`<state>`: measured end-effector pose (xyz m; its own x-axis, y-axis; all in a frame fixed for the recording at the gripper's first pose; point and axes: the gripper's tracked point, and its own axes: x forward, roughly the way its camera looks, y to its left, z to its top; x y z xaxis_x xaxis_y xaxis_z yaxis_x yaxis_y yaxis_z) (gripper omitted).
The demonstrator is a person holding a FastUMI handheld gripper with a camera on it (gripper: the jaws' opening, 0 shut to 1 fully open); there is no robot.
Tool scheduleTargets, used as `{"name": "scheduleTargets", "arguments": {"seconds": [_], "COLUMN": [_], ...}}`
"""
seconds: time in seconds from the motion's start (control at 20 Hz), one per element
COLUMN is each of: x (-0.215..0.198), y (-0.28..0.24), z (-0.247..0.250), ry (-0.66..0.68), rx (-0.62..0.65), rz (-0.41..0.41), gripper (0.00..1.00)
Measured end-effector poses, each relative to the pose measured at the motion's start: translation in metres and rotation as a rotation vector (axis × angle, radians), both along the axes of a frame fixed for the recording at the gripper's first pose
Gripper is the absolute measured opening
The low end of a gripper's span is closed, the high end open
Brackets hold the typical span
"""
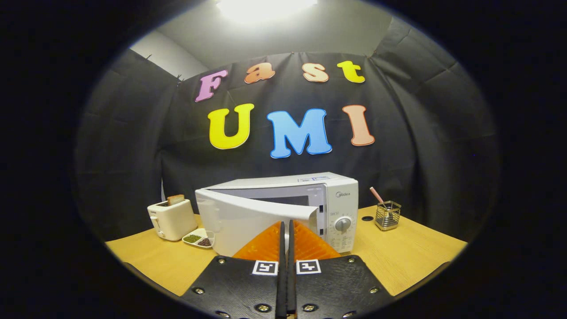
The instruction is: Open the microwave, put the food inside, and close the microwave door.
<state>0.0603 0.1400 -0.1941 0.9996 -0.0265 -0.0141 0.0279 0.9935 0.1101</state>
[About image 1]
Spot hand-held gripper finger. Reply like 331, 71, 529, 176
288, 219, 395, 319
179, 221, 287, 319

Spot cream toaster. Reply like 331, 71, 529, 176
147, 194, 198, 241

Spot metal wire holder cup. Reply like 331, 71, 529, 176
375, 201, 402, 231

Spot white divided bean dish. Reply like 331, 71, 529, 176
182, 228, 215, 249

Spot ceiling light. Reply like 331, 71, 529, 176
215, 0, 319, 23

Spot black backdrop cloth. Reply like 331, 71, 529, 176
75, 16, 501, 249

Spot white microwave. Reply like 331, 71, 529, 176
195, 172, 359, 257

